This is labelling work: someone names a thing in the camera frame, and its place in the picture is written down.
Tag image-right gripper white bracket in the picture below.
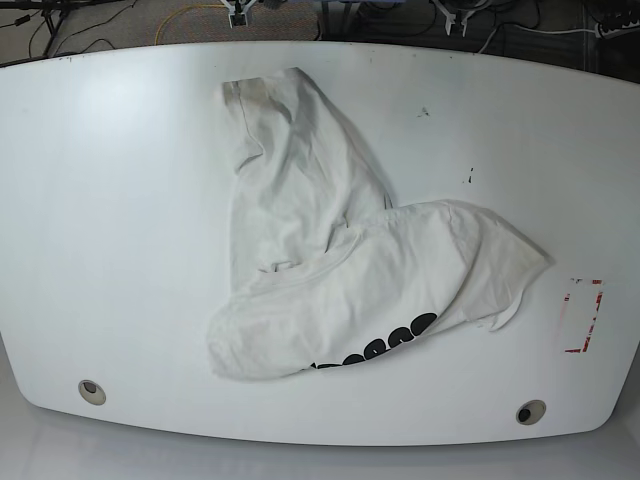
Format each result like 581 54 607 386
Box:
432 0 483 36

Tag image-left gripper white bracket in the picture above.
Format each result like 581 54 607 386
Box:
221 0 256 27

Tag white printed t-shirt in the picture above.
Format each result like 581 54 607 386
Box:
206 68 549 381

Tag white power strip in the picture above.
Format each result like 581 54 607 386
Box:
596 9 639 39

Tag black tripod stand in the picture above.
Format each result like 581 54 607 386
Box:
0 0 76 57

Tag red tape rectangle marking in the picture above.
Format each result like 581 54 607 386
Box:
558 278 604 355

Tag yellow cable on floor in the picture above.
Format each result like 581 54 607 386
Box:
153 3 227 47

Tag right table cable grommet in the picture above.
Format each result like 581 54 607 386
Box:
516 399 546 426

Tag table cable grommet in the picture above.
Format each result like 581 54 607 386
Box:
516 399 546 426
78 380 106 406

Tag left table cable grommet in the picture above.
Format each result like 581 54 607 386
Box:
78 380 106 406

